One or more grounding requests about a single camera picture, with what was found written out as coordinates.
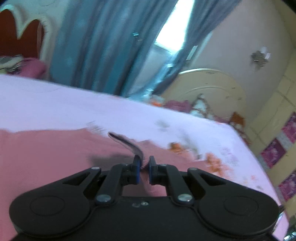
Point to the pink knit sweater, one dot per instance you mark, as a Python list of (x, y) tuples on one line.
[(31, 159)]

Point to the floral white bed sheet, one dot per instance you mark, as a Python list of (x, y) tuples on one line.
[(32, 105)]

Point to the blue-grey left curtain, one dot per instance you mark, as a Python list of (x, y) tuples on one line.
[(102, 45)]

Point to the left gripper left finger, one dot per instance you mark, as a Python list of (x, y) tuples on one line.
[(115, 178)]

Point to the orange patterned pillow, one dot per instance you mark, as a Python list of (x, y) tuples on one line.
[(238, 123)]

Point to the window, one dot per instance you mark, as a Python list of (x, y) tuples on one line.
[(168, 42)]

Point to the white patterned pillow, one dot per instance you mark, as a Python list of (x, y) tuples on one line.
[(201, 108)]

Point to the blue-grey tied right curtain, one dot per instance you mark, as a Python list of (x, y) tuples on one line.
[(205, 16)]

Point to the cream wardrobe with posters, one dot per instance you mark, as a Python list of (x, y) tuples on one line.
[(274, 138)]

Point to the red heart-shaped headboard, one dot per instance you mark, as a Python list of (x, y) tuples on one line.
[(30, 37)]

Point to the cream wooden headboard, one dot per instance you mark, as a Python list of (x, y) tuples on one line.
[(223, 94)]

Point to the crystal wall lamp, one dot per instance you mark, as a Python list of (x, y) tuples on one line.
[(260, 57)]

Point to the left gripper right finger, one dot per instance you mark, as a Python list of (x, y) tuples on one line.
[(170, 177)]

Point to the pile of pink-grey clothes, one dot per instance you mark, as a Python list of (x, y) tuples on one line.
[(24, 67)]

